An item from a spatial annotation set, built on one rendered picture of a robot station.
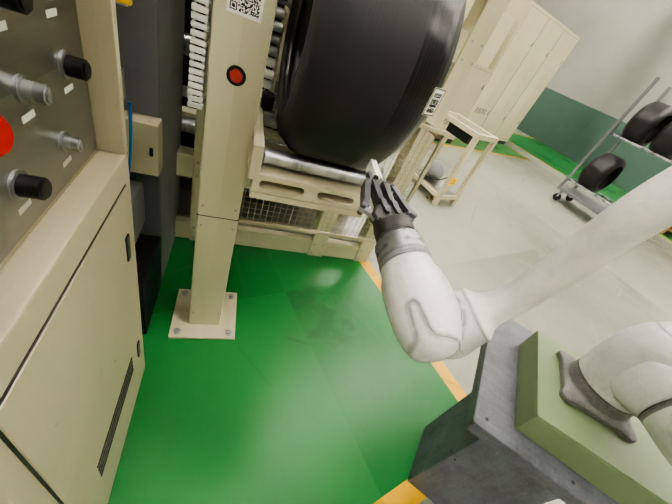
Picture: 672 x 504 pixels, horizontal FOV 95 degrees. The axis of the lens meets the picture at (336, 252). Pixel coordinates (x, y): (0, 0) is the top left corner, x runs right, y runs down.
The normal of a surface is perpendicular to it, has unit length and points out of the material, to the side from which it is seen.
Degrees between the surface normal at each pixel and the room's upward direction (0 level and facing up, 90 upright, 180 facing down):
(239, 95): 90
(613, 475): 90
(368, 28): 77
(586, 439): 2
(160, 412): 0
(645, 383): 86
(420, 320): 54
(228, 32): 90
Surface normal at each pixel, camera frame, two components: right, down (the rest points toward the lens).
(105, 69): 0.18, 0.68
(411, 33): 0.27, 0.44
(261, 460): 0.33, -0.73
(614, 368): -0.93, -0.06
